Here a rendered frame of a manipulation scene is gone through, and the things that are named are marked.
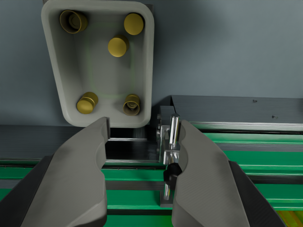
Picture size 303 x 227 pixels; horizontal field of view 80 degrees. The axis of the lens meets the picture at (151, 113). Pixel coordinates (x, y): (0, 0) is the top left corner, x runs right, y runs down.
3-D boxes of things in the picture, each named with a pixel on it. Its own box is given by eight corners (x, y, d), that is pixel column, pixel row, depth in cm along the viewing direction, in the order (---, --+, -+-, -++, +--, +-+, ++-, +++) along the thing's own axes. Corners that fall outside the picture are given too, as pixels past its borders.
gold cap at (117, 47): (111, 34, 35) (106, 36, 32) (129, 34, 36) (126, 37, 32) (112, 52, 37) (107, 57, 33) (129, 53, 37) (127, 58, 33)
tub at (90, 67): (79, 107, 45) (65, 127, 37) (60, 1, 34) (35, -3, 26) (150, 109, 45) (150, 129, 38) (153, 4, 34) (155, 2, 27)
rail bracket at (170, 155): (155, 170, 37) (158, 235, 26) (160, 93, 29) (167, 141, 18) (170, 170, 37) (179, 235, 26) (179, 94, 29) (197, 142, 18)
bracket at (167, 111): (154, 141, 42) (155, 163, 36) (156, 105, 38) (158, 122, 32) (170, 142, 43) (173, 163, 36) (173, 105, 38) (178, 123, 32)
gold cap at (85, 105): (94, 108, 43) (89, 117, 39) (80, 100, 42) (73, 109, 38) (101, 97, 42) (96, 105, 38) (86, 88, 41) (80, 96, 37)
